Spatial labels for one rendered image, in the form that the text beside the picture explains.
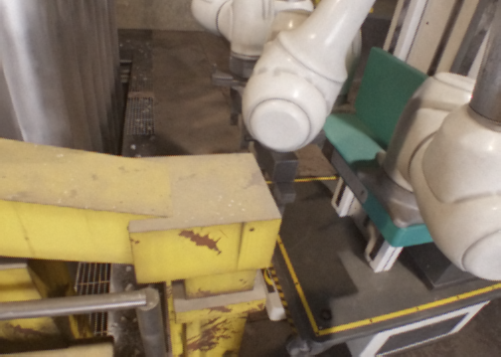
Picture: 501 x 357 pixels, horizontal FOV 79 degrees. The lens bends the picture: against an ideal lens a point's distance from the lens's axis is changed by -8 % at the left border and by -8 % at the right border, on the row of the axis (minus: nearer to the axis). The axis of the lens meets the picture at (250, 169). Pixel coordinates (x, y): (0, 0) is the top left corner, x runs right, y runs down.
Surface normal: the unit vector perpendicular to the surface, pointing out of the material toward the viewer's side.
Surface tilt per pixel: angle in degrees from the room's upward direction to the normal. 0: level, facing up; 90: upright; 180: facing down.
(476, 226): 73
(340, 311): 0
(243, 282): 90
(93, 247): 90
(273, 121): 98
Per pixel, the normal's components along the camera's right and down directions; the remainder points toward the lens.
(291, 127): -0.25, 0.66
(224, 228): 0.25, 0.59
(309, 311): 0.12, -0.80
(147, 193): 0.35, -0.79
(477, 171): -0.73, 0.10
